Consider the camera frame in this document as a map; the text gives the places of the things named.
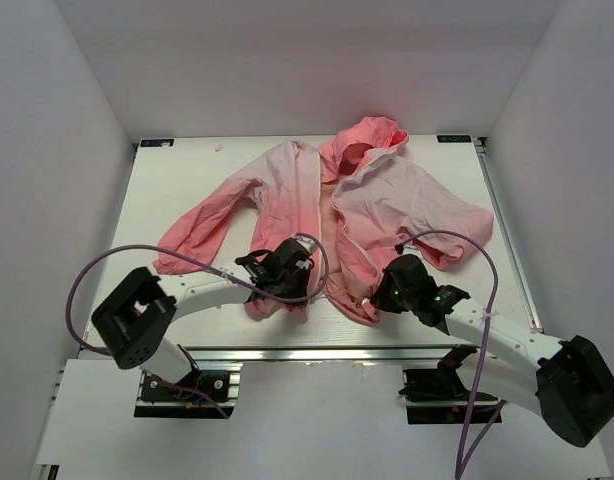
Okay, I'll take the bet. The pink hooded zip jacket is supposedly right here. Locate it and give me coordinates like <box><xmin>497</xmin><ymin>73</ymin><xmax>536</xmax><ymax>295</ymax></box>
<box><xmin>154</xmin><ymin>117</ymin><xmax>494</xmax><ymax>325</ymax></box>

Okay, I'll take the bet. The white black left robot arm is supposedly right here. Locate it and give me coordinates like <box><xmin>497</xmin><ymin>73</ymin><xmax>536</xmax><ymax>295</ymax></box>
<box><xmin>92</xmin><ymin>235</ymin><xmax>318</xmax><ymax>399</ymax></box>

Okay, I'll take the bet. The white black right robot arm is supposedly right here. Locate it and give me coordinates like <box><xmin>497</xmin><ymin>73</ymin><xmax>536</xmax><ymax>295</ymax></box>
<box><xmin>370</xmin><ymin>254</ymin><xmax>614</xmax><ymax>448</ymax></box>

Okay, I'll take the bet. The blue label sticker right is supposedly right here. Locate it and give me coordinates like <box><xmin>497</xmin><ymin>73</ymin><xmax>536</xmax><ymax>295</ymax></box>
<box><xmin>436</xmin><ymin>134</ymin><xmax>472</xmax><ymax>144</ymax></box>

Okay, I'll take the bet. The blue label sticker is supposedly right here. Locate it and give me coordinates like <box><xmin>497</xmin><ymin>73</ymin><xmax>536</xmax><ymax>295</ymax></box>
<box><xmin>139</xmin><ymin>138</ymin><xmax>174</xmax><ymax>148</ymax></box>
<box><xmin>436</xmin><ymin>134</ymin><xmax>472</xmax><ymax>144</ymax></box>

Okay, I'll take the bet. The blue label sticker left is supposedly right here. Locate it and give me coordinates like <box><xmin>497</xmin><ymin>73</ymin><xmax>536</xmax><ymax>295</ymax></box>
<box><xmin>139</xmin><ymin>138</ymin><xmax>174</xmax><ymax>148</ymax></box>

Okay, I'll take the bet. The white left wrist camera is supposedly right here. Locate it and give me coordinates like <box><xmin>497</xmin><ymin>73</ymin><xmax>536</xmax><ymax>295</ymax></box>
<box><xmin>293</xmin><ymin>235</ymin><xmax>318</xmax><ymax>256</ymax></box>

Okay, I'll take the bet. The aluminium table frame rail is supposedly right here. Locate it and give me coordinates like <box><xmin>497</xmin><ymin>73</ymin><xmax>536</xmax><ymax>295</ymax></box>
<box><xmin>79</xmin><ymin>344</ymin><xmax>556</xmax><ymax>369</ymax></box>

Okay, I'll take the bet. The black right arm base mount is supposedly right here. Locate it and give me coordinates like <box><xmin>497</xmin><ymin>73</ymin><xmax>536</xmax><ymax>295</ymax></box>
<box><xmin>398</xmin><ymin>369</ymin><xmax>470</xmax><ymax>425</ymax></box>

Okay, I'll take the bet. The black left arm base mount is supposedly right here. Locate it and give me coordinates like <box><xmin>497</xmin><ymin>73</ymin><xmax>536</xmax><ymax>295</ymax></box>
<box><xmin>134</xmin><ymin>362</ymin><xmax>242</xmax><ymax>420</ymax></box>

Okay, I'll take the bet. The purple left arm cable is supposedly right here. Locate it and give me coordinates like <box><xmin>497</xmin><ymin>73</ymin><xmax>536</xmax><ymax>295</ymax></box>
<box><xmin>66</xmin><ymin>233</ymin><xmax>331</xmax><ymax>419</ymax></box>

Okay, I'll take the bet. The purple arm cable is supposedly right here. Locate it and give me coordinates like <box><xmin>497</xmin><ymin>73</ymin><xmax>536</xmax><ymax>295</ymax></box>
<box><xmin>394</xmin><ymin>229</ymin><xmax>503</xmax><ymax>480</ymax></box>
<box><xmin>66</xmin><ymin>233</ymin><xmax>331</xmax><ymax>419</ymax></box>

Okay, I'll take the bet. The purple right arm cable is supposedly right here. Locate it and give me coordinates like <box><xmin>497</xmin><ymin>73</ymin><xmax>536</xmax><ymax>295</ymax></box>
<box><xmin>394</xmin><ymin>229</ymin><xmax>503</xmax><ymax>480</ymax></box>

